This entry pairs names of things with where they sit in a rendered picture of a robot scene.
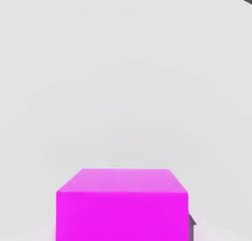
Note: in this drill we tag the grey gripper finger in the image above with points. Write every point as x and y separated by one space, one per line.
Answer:
191 229

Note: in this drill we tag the small magenta cube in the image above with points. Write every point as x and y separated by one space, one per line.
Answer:
122 215

